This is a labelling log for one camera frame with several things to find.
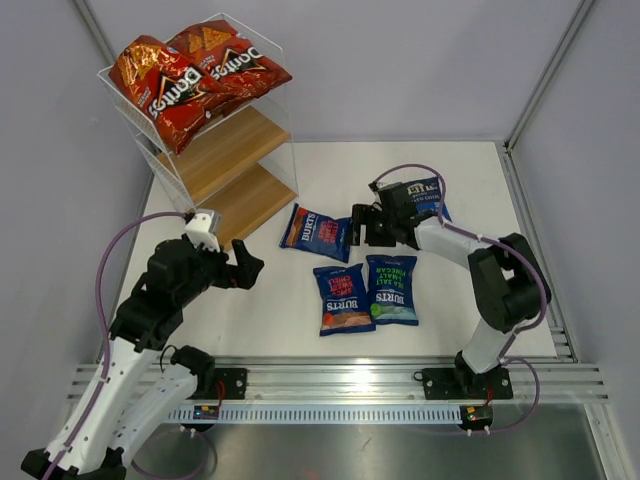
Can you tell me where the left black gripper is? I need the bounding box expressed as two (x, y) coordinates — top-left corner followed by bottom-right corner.
(177, 236), (264, 306)

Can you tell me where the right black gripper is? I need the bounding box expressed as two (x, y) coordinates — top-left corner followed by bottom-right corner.
(344, 204), (397, 247)

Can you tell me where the blue Burts chilli bag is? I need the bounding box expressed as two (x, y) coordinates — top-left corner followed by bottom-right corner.
(279, 203), (351, 263)
(313, 263), (376, 337)

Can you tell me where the red Doritos bag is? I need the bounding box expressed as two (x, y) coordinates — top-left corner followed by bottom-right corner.
(109, 35), (235, 155)
(168, 20), (292, 115)

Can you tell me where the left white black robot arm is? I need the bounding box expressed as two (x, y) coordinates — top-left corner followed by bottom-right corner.
(21, 236), (264, 479)

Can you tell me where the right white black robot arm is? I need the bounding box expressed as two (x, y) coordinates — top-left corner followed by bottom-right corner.
(350, 204), (551, 396)

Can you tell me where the blue Kettle vinegar chips bag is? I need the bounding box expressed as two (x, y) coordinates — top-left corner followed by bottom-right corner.
(402, 177), (451, 221)

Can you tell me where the blue Burts vinegar bag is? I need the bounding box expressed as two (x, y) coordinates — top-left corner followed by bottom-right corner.
(366, 255), (419, 326)

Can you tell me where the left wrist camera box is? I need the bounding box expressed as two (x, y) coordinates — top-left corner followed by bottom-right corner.
(185, 209), (222, 252)

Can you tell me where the white wire wooden shelf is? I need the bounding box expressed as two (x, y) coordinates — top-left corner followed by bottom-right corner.
(97, 12), (300, 260)

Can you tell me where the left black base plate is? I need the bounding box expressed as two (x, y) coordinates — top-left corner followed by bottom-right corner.
(192, 368), (248, 400)

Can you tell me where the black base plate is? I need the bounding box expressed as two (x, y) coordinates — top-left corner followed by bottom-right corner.
(192, 368), (248, 400)
(414, 367), (514, 400)

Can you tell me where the aluminium mounting rail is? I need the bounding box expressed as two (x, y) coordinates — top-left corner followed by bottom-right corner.
(67, 355), (611, 405)

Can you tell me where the white slotted cable duct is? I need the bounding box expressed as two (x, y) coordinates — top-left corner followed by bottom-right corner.
(167, 403), (461, 425)

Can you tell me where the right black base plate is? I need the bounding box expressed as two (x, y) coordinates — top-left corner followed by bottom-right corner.
(414, 367), (514, 400)

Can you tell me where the right aluminium frame post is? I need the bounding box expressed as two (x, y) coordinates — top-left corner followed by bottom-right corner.
(503, 0), (598, 154)

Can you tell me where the aluminium frame post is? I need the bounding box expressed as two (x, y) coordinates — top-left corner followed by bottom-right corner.
(503, 0), (598, 154)
(71, 0), (117, 65)

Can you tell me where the left aluminium frame post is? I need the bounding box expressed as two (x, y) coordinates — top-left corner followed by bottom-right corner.
(71, 0), (117, 65)

